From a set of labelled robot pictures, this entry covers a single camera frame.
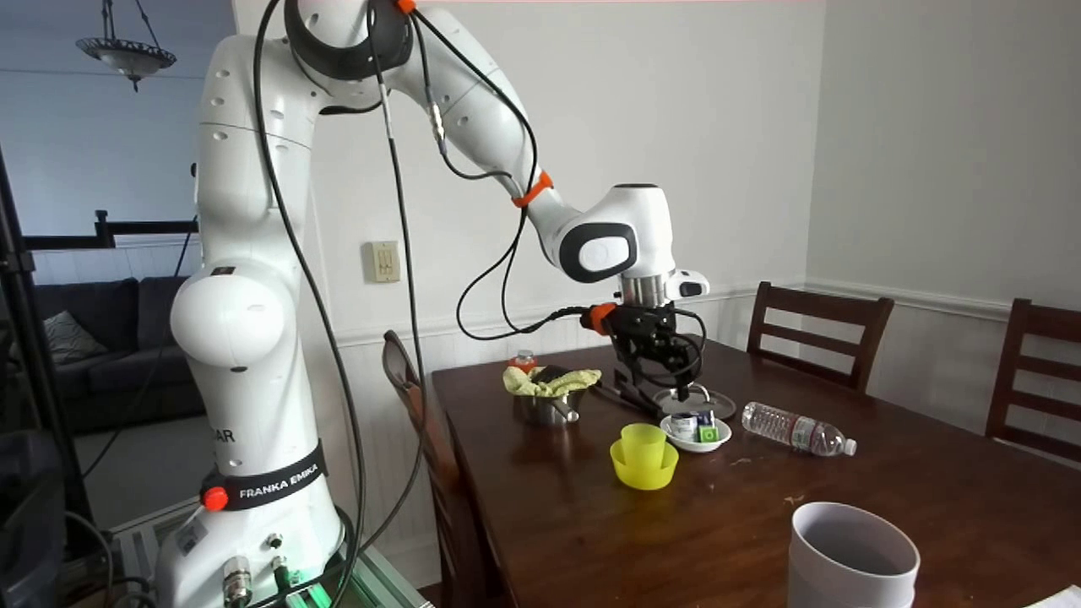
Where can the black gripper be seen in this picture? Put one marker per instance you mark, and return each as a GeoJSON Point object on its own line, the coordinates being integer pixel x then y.
{"type": "Point", "coordinates": [660, 335]}

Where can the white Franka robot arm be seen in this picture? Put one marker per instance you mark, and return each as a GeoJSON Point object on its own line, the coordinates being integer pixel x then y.
{"type": "Point", "coordinates": [240, 338]}

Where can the small white bowl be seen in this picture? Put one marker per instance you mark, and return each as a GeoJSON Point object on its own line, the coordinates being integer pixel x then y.
{"type": "Point", "coordinates": [696, 435]}

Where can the yellow plastic bowl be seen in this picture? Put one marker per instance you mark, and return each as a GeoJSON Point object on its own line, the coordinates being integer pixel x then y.
{"type": "Point", "coordinates": [644, 471]}

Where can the tall white cup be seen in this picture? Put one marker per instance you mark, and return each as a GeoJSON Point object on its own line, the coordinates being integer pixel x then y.
{"type": "Point", "coordinates": [853, 559]}

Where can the black spatula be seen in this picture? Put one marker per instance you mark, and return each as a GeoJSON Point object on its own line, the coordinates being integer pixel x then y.
{"type": "Point", "coordinates": [621, 395]}

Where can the black kitchen tool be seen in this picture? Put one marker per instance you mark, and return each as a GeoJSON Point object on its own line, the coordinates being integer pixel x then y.
{"type": "Point", "coordinates": [553, 372]}

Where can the yellow cloth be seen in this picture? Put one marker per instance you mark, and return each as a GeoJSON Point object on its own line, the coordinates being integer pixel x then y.
{"type": "Point", "coordinates": [528, 387]}

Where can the orange bottle white cap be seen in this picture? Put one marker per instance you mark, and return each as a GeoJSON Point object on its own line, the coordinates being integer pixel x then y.
{"type": "Point", "coordinates": [522, 366]}

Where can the clear plastic water bottle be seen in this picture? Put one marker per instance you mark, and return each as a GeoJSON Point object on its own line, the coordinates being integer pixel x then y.
{"type": "Point", "coordinates": [797, 427]}

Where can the dark wooden chair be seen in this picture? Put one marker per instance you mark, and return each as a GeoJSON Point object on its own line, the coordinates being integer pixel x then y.
{"type": "Point", "coordinates": [1031, 372]}
{"type": "Point", "coordinates": [433, 474]}
{"type": "Point", "coordinates": [819, 326]}

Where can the white paper sheet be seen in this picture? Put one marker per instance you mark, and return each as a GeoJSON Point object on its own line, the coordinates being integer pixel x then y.
{"type": "Point", "coordinates": [1059, 596]}

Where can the dark sofa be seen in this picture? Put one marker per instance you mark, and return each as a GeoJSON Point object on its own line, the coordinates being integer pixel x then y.
{"type": "Point", "coordinates": [103, 384]}

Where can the grey pillow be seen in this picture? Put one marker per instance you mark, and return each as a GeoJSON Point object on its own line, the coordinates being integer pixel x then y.
{"type": "Point", "coordinates": [72, 338]}

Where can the hanging ceiling lamp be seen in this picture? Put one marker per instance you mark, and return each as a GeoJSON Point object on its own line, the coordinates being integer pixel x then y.
{"type": "Point", "coordinates": [127, 56]}

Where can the black tripod stand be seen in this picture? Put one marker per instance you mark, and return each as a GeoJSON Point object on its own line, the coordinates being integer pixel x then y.
{"type": "Point", "coordinates": [29, 338]}

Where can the white wall outlet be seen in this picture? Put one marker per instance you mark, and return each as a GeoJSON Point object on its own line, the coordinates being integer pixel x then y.
{"type": "Point", "coordinates": [382, 261]}

